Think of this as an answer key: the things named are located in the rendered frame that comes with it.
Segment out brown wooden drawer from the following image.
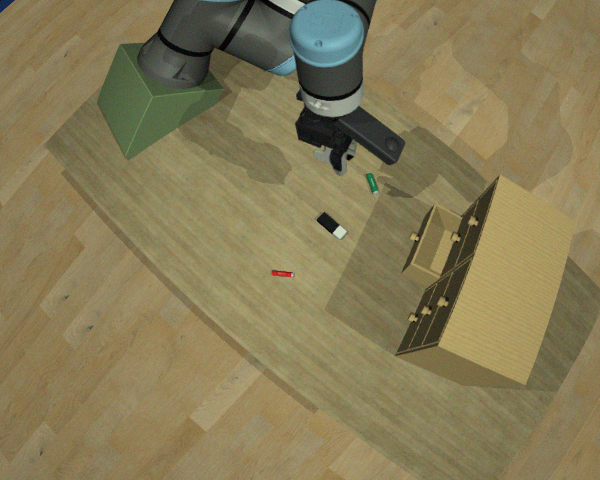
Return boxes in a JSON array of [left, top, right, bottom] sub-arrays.
[[457, 182, 497, 266], [401, 204, 462, 287], [440, 202, 478, 278], [409, 273, 453, 350], [423, 259, 472, 346], [397, 284, 437, 353]]

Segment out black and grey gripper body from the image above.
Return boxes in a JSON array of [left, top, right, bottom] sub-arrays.
[[295, 104, 353, 153]]

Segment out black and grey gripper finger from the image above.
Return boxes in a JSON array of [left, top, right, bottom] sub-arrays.
[[347, 140, 358, 161], [313, 145, 348, 176]]

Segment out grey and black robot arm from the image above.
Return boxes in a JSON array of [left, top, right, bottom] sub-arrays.
[[137, 0, 405, 165]]

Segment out green aa battery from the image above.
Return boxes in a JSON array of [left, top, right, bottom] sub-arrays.
[[366, 173, 379, 195]]

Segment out light wooden chest of drawers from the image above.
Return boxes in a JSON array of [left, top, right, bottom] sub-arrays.
[[395, 175, 576, 386]]

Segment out red battery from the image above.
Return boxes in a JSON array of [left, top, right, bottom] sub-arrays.
[[272, 270, 293, 277]]

